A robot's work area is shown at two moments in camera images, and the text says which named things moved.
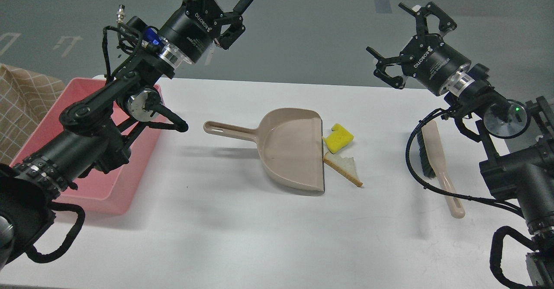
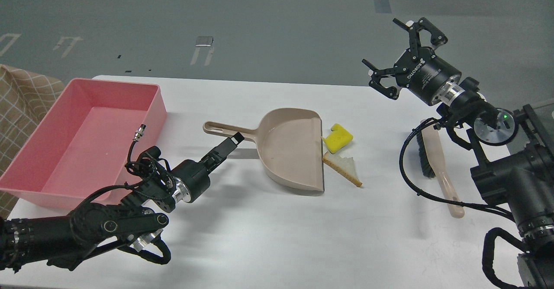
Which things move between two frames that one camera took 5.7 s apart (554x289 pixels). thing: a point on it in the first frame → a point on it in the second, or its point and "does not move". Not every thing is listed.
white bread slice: [346, 165] does not move
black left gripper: [190, 29] → [196, 174]
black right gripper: [426, 57] → [419, 70]
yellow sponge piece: [338, 139] does not move
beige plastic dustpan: [290, 142] does not move
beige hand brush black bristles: [433, 166] does not move
